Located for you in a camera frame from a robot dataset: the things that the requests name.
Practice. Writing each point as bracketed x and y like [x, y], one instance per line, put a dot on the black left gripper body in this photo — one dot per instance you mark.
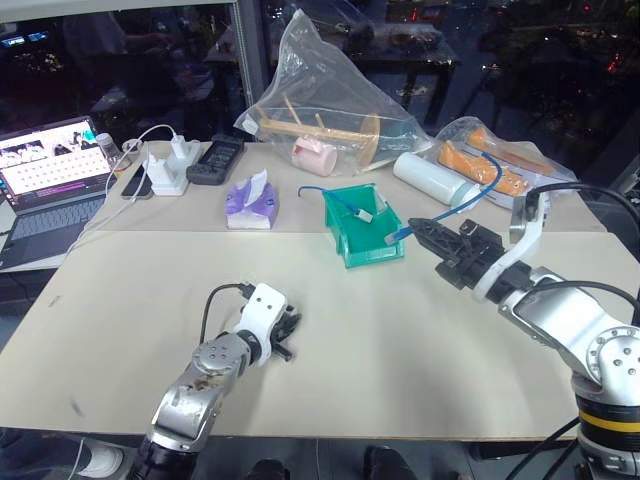
[278, 334]

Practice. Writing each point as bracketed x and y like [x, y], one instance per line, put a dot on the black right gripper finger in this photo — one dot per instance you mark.
[436, 231]
[447, 252]

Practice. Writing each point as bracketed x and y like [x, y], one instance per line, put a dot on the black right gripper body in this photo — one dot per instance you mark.
[472, 260]

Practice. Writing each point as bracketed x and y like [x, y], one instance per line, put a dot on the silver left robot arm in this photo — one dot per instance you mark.
[210, 361]

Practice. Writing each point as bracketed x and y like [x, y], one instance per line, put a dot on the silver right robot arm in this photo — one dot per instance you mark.
[565, 315]

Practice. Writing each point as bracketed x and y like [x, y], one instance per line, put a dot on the green plastic bin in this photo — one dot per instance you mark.
[367, 252]

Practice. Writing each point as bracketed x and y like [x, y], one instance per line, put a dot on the white coupler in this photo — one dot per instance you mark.
[364, 216]

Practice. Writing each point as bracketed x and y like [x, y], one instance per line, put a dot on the white charger plug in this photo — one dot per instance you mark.
[178, 149]

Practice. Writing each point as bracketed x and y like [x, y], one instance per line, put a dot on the white cylindrical bottle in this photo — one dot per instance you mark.
[425, 176]

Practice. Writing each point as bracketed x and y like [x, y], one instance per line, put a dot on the orange foam piece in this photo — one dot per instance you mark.
[475, 170]

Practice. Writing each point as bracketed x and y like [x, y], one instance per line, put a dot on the small orange piece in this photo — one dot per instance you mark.
[481, 137]

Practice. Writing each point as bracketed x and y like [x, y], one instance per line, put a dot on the purple tissue pack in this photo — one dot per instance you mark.
[250, 210]

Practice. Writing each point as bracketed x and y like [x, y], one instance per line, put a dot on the dark rounded shape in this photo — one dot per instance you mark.
[270, 471]
[382, 465]

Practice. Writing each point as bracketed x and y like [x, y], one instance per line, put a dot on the small clear plastic bag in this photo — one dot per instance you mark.
[540, 160]

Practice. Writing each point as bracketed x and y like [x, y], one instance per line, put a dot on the pink cup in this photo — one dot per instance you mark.
[312, 156]

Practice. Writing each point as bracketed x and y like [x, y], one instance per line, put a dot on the wooden rack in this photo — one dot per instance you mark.
[320, 132]

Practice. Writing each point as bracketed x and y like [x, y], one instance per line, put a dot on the black handheld device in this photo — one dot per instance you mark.
[215, 160]

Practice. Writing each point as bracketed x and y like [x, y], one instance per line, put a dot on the white power strip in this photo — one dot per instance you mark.
[187, 165]

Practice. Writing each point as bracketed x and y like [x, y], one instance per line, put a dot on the large clear plastic bag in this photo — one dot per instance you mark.
[320, 75]

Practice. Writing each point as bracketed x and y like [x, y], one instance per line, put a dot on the white travel adapter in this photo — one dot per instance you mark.
[158, 169]

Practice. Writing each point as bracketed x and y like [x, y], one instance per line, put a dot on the black smartphone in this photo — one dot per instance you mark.
[136, 182]

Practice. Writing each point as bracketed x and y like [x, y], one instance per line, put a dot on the small white-capped bottle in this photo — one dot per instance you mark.
[105, 147]

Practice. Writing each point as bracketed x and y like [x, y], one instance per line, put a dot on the open laptop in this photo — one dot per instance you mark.
[50, 200]

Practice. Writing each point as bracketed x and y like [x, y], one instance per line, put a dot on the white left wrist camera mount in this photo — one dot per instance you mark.
[262, 301]

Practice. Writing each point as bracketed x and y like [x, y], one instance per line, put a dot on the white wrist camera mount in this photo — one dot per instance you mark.
[525, 245]
[262, 301]

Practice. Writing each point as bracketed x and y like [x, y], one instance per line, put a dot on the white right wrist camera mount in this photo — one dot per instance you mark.
[525, 245]

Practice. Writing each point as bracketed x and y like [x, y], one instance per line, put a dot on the grey window frame post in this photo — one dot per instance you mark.
[250, 60]

